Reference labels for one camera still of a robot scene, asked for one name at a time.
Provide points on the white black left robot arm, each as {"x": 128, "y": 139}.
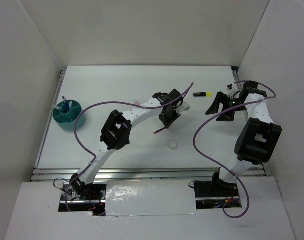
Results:
{"x": 115, "y": 133}

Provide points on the clear tape roll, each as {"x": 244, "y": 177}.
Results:
{"x": 172, "y": 144}

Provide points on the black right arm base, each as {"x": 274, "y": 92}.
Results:
{"x": 205, "y": 189}

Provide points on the yellow black highlighter marker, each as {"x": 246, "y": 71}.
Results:
{"x": 202, "y": 94}

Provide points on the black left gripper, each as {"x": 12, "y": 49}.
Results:
{"x": 167, "y": 123}

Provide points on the teal round compartment organizer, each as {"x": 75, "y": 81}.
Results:
{"x": 66, "y": 120}

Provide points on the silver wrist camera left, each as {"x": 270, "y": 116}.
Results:
{"x": 183, "y": 108}

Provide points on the blue gel pen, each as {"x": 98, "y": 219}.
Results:
{"x": 66, "y": 105}

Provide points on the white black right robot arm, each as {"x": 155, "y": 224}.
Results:
{"x": 259, "y": 137}

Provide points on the clear capped pen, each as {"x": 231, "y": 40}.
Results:
{"x": 58, "y": 108}

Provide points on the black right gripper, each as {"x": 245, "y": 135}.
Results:
{"x": 221, "y": 97}

